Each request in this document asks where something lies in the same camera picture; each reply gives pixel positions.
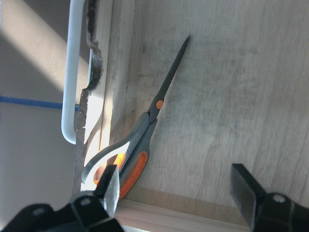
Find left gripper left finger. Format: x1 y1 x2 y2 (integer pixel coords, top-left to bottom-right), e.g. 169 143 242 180
3 165 123 232

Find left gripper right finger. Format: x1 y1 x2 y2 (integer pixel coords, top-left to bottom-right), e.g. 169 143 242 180
230 163 309 232

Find grey orange scissors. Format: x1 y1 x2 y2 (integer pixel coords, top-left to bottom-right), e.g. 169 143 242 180
82 37 190 200

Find wooden drawer with white handle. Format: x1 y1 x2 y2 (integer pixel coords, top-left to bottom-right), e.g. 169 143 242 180
62 0 309 224

